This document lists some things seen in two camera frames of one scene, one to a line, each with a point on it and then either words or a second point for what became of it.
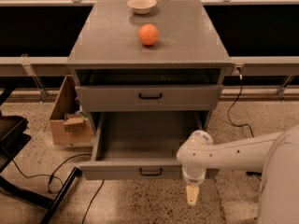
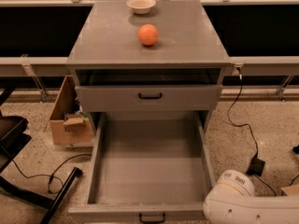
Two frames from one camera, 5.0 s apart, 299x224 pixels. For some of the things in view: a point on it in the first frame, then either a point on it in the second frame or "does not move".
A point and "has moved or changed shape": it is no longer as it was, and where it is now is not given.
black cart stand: [14, 139] does not move
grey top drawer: [149, 98] does not move
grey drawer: [141, 146] has moved or changed shape
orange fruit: [148, 34] does not move
